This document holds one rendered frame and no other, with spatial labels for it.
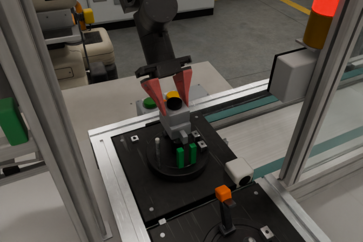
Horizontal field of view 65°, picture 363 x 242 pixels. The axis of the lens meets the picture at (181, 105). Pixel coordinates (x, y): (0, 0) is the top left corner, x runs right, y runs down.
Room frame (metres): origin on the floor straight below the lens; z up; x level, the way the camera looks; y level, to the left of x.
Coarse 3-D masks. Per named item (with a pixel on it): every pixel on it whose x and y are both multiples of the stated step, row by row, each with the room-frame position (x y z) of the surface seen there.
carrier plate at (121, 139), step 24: (192, 120) 0.55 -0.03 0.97; (120, 144) 0.47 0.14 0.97; (144, 144) 0.47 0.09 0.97; (216, 144) 0.47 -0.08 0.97; (144, 168) 0.40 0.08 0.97; (216, 168) 0.40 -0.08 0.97; (144, 192) 0.34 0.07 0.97; (168, 192) 0.34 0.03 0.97; (192, 192) 0.34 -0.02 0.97; (144, 216) 0.29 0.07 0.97; (168, 216) 0.29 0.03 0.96
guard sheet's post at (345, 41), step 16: (352, 0) 0.37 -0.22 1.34; (336, 16) 0.38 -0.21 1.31; (352, 16) 0.36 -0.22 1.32; (336, 32) 0.38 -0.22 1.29; (352, 32) 0.36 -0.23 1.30; (336, 48) 0.36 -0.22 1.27; (352, 48) 0.37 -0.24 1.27; (320, 64) 0.38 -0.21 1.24; (336, 64) 0.36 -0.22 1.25; (320, 80) 0.38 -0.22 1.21; (336, 80) 0.37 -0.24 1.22; (320, 96) 0.36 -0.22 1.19; (304, 112) 0.38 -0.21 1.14; (320, 112) 0.36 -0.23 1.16; (304, 128) 0.37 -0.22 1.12; (304, 144) 0.36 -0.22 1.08; (288, 160) 0.37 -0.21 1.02; (304, 160) 0.37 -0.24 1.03; (288, 176) 0.36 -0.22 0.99
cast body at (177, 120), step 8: (168, 104) 0.43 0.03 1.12; (176, 104) 0.43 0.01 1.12; (184, 104) 0.44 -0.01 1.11; (160, 112) 0.45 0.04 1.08; (168, 112) 0.42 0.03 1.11; (176, 112) 0.42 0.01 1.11; (184, 112) 0.42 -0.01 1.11; (160, 120) 0.45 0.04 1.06; (168, 120) 0.41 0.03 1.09; (176, 120) 0.41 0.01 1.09; (184, 120) 0.42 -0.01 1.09; (168, 128) 0.41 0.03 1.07; (176, 128) 0.41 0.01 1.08; (184, 128) 0.41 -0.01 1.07; (176, 136) 0.41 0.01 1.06; (184, 136) 0.39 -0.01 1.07
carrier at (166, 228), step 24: (240, 192) 0.34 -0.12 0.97; (264, 192) 0.34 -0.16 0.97; (192, 216) 0.29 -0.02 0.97; (216, 216) 0.29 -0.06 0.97; (240, 216) 0.29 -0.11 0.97; (264, 216) 0.29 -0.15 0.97; (168, 240) 0.24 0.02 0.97; (192, 240) 0.24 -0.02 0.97; (216, 240) 0.23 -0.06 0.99; (240, 240) 0.21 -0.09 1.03; (264, 240) 0.23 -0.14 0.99; (288, 240) 0.24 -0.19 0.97
